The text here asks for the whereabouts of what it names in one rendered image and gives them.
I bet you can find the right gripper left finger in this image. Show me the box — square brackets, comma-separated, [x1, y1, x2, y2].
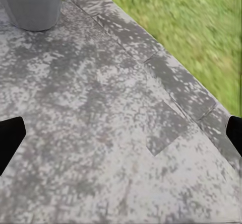
[0, 116, 26, 176]

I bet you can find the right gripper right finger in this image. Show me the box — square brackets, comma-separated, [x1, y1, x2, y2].
[226, 116, 242, 157]

